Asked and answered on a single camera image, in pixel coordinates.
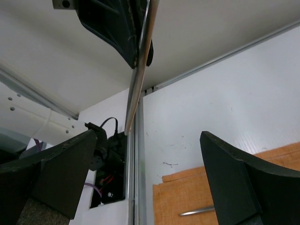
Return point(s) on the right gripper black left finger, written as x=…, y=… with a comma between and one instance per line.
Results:
x=45, y=188

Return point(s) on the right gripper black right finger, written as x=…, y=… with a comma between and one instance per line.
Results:
x=247, y=190

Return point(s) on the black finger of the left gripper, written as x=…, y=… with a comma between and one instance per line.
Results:
x=112, y=21
x=150, y=55

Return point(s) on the orange cloth placemat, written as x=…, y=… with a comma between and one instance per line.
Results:
x=189, y=190

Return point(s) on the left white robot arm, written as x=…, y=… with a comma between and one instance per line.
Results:
x=55, y=75

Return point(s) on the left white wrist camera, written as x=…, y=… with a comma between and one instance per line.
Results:
x=64, y=4

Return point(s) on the aluminium rail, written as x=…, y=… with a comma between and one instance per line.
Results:
x=249, y=97

